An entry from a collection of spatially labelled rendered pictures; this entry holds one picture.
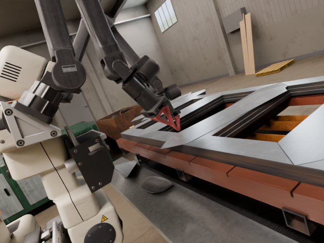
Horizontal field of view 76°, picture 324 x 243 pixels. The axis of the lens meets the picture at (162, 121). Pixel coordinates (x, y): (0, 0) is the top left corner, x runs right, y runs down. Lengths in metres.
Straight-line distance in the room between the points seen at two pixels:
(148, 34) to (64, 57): 12.32
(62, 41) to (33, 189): 2.97
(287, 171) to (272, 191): 0.06
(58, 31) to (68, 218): 0.55
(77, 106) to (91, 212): 10.29
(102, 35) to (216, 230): 0.64
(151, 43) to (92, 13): 12.16
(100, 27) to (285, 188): 0.60
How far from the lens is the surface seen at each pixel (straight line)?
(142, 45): 12.52
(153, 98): 0.64
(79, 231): 0.80
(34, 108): 0.57
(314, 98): 1.21
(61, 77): 0.56
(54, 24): 0.62
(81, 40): 1.08
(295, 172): 0.56
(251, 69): 7.91
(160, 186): 0.96
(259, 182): 0.58
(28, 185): 3.44
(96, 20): 0.64
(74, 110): 10.96
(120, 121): 4.08
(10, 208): 3.54
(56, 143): 0.75
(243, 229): 0.69
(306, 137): 0.66
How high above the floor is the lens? 1.15
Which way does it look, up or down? 12 degrees down
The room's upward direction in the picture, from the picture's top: 22 degrees counter-clockwise
